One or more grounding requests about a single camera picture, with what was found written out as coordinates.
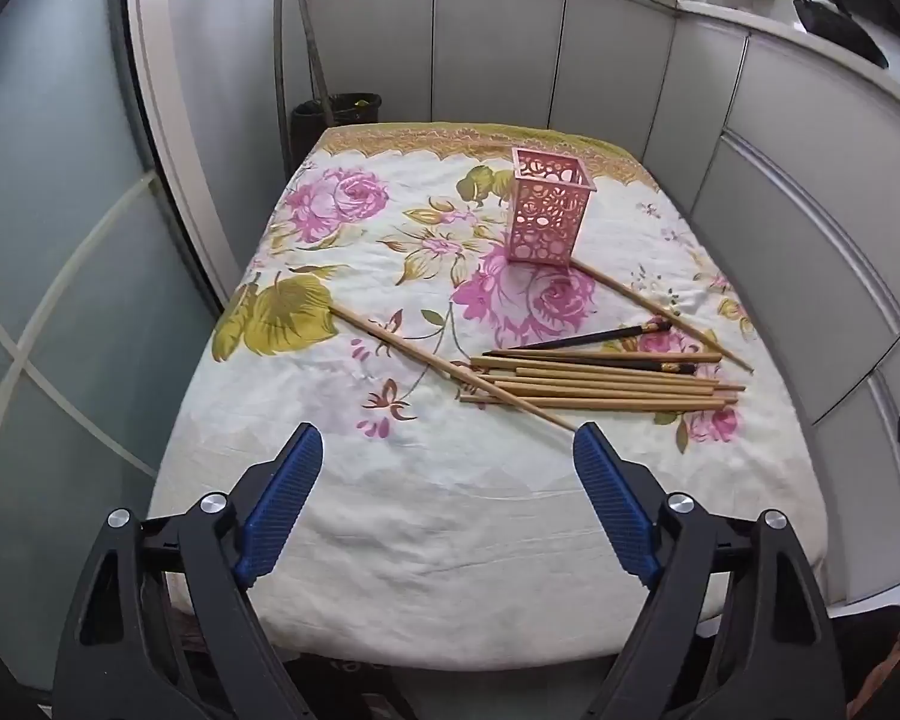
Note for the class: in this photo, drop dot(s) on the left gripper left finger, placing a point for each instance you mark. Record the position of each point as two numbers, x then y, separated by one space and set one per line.
161 625

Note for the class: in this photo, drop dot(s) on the bamboo chopstick bottom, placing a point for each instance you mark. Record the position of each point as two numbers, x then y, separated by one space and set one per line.
621 405

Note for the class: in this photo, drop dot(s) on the black chopstick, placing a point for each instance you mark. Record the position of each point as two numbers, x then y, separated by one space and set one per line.
685 368
656 325

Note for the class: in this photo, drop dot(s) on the black trash bin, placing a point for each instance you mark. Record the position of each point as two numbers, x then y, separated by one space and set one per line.
307 122

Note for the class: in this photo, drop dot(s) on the pink perforated utensil holder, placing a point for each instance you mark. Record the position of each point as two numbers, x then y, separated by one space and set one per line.
550 194

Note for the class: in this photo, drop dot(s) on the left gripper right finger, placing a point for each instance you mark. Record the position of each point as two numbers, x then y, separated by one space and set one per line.
734 625

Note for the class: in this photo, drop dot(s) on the black wok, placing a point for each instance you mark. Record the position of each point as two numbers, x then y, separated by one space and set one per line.
840 29

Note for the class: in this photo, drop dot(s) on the long bamboo chopstick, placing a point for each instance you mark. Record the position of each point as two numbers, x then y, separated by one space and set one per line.
458 373
659 310

